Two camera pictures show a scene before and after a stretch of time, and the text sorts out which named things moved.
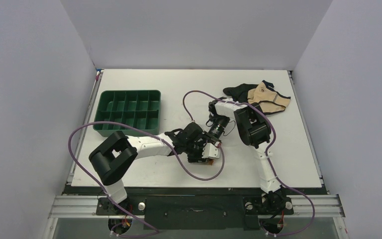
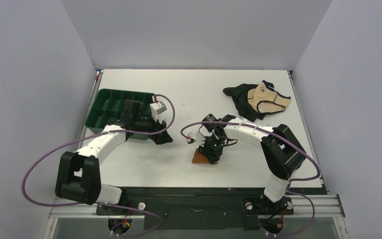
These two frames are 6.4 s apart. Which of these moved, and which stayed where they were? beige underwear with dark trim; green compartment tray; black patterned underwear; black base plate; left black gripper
Moved: left black gripper; green compartment tray
Stayed: beige underwear with dark trim; black patterned underwear; black base plate
